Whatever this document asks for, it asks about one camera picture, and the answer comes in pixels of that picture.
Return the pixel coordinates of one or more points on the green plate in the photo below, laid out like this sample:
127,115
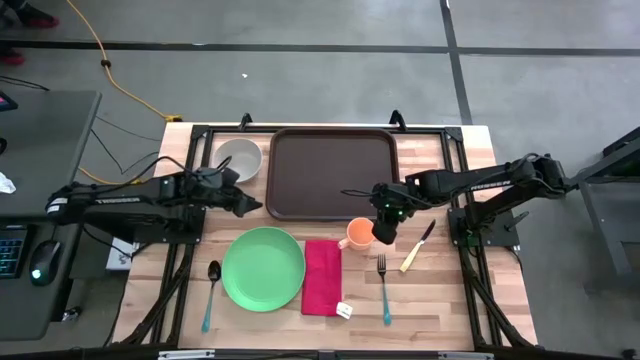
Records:
262,270

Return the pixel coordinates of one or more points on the dark device pink screen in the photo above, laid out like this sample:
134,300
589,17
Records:
6,102

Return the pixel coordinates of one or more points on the dark grey metal cart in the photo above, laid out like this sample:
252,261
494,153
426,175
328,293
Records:
625,155

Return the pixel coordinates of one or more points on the black table clamp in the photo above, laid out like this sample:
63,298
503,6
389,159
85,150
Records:
397,120
245,121

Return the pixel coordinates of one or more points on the backlit black keyboard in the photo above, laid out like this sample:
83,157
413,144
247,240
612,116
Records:
11,252

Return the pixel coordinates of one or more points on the dark brown plastic tray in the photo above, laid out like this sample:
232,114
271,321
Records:
325,175

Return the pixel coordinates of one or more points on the grey bowl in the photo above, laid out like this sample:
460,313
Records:
245,155

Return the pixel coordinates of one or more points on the small metal floor fitting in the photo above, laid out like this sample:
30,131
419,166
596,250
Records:
71,314

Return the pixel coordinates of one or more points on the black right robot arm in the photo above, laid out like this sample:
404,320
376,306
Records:
490,182

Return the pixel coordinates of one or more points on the white napkin tag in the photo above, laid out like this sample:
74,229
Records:
344,310

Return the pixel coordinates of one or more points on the silver metal bracket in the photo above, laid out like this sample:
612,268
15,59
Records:
465,355
185,354

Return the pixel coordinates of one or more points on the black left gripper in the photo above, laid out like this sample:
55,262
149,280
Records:
210,187

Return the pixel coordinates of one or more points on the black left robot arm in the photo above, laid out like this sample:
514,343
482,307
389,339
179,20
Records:
125,202

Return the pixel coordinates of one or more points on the dark grey desk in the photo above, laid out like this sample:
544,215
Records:
45,145

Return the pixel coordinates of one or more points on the red cloth napkin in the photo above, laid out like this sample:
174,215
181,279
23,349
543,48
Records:
322,277

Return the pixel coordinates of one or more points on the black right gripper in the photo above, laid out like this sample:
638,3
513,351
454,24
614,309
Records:
392,202

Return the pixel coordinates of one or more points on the person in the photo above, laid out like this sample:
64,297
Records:
42,21

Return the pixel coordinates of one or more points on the black metal table frame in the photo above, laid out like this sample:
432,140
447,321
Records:
230,129

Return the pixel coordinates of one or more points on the black computer mouse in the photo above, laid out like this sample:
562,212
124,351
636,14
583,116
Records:
44,262

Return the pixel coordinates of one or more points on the white printed box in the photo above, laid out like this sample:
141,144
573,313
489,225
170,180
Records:
120,257

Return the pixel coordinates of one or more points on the crumpled white paper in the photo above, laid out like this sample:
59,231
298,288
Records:
6,184

